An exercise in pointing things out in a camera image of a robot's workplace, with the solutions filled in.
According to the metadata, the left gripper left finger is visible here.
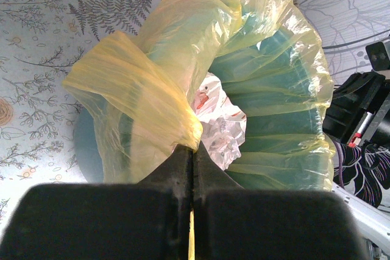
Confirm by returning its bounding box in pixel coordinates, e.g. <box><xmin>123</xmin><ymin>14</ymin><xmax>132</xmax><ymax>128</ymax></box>
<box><xmin>1</xmin><ymin>146</ymin><xmax>193</xmax><ymax>259</ymax></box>

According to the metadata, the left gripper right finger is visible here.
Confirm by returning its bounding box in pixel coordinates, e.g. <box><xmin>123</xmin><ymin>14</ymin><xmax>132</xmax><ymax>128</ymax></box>
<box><xmin>193</xmin><ymin>146</ymin><xmax>368</xmax><ymax>259</ymax></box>

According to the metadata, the teal trash bin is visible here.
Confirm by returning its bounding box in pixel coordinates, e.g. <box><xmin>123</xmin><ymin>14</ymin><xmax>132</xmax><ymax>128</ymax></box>
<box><xmin>73</xmin><ymin>28</ymin><xmax>330</xmax><ymax>184</ymax></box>

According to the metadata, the yellow trash bag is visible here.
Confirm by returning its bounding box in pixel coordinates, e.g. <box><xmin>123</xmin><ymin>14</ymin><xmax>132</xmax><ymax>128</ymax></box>
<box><xmin>63</xmin><ymin>0</ymin><xmax>333</xmax><ymax>184</ymax></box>

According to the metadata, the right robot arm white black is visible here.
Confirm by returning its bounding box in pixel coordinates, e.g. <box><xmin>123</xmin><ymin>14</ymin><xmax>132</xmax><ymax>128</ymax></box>
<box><xmin>323</xmin><ymin>38</ymin><xmax>389</xmax><ymax>259</ymax></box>

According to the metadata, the crumpled paper trash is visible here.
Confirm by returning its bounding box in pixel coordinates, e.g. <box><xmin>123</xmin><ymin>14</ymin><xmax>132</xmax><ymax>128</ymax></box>
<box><xmin>191</xmin><ymin>73</ymin><xmax>247</xmax><ymax>170</ymax></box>

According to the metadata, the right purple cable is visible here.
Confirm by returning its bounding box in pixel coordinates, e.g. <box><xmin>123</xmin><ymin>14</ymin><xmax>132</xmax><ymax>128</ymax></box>
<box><xmin>333</xmin><ymin>139</ymin><xmax>347</xmax><ymax>189</ymax></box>

